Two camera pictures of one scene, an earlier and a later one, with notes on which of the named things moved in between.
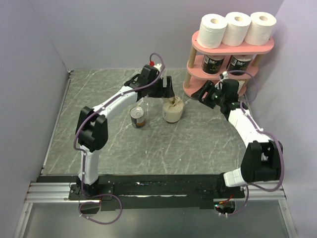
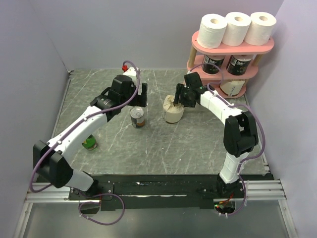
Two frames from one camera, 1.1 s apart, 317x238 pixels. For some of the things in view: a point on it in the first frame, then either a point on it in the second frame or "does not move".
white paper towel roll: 236,29 does not move
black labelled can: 238,62 does not move
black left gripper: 164,92 → 140,100
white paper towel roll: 259,30 does not move
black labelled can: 211,64 does not move
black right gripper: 209,87 → 180,90
